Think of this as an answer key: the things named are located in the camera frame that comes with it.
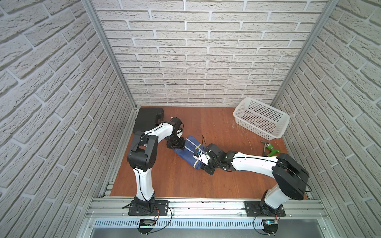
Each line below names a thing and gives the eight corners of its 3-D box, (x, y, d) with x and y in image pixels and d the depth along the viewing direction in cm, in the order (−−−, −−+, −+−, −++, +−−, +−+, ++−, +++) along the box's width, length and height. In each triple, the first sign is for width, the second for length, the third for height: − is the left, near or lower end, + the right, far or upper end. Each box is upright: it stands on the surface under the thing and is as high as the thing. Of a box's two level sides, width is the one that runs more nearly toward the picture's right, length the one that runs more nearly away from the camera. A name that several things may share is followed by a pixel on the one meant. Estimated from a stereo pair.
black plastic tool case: (135, 131, 106) (133, 126, 101) (141, 113, 118) (139, 107, 113) (160, 132, 106) (159, 127, 101) (164, 113, 118) (163, 107, 113)
